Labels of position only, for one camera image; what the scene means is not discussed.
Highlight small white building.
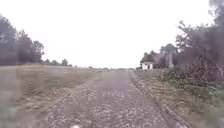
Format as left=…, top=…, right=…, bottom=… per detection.
left=140, top=61, right=155, bottom=71

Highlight grey gravel track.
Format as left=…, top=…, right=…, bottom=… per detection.
left=43, top=69, right=194, bottom=128

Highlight dry grass field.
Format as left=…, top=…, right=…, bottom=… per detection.
left=0, top=64, right=103, bottom=128

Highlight grass verge with brush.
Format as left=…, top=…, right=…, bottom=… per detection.
left=131, top=68, right=224, bottom=128

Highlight trees and bare bushes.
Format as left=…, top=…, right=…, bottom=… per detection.
left=139, top=0, right=224, bottom=88

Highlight group of dark trees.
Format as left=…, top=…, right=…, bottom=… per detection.
left=0, top=13, right=73, bottom=67

